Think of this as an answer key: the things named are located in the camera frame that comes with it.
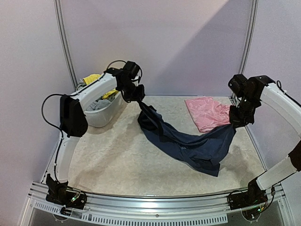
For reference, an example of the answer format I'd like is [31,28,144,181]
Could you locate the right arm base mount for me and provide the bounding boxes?
[227,178,275,212]

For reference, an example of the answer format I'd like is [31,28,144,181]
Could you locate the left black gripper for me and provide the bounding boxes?
[119,80,144,101]

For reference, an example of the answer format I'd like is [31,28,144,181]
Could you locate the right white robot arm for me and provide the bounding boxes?
[228,74,301,205]

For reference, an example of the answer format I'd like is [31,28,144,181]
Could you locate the pink patterned shorts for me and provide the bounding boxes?
[185,97,230,133]

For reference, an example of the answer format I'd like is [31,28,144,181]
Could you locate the right aluminium frame post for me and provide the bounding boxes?
[230,0,259,101]

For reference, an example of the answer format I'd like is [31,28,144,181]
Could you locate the aluminium frame post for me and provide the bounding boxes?
[54,0,78,89]
[230,0,259,101]

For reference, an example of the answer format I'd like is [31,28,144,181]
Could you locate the white plastic laundry basket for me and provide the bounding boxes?
[71,78,123,128]

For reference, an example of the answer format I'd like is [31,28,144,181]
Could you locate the blue garment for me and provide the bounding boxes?
[137,101,236,177]

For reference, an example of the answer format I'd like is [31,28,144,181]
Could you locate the yellow garment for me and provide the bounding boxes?
[82,74,118,99]

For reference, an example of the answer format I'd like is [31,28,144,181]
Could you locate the left aluminium frame post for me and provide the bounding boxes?
[54,0,78,89]

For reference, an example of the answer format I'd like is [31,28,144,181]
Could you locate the grey garment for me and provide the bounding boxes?
[87,98,116,111]

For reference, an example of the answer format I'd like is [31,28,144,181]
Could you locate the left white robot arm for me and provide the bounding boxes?
[43,61,145,204]

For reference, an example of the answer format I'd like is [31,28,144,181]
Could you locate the aluminium front rail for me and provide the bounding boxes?
[19,183,295,226]

